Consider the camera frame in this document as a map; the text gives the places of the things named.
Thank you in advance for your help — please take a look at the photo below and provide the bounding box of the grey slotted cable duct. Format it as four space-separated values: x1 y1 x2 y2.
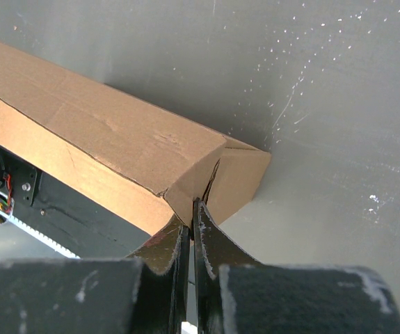
0 191 80 259

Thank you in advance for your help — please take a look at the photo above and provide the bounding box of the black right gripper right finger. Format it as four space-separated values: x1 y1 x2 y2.
192 200 400 333

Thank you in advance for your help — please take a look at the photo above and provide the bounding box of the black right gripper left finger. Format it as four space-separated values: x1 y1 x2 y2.
0 218 190 333

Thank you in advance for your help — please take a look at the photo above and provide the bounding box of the brown cardboard box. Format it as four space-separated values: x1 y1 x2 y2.
0 42 271 234

